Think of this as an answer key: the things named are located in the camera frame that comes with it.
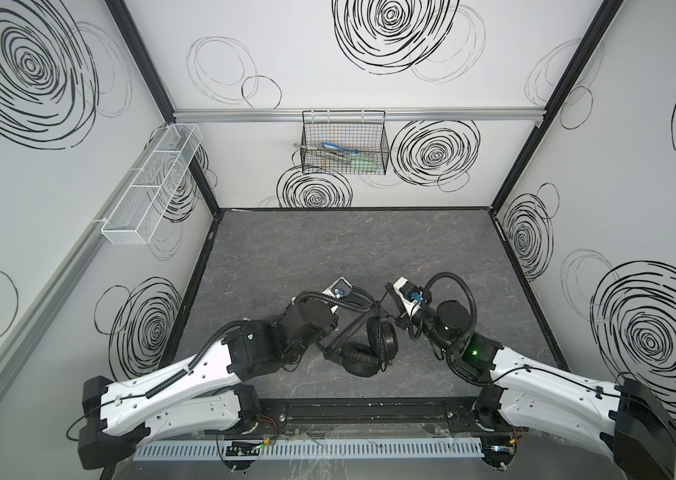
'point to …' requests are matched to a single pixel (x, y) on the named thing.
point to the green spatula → (362, 162)
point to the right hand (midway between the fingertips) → (389, 284)
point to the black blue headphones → (361, 358)
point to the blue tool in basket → (327, 145)
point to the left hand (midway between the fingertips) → (329, 296)
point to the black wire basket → (344, 142)
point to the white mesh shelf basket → (134, 217)
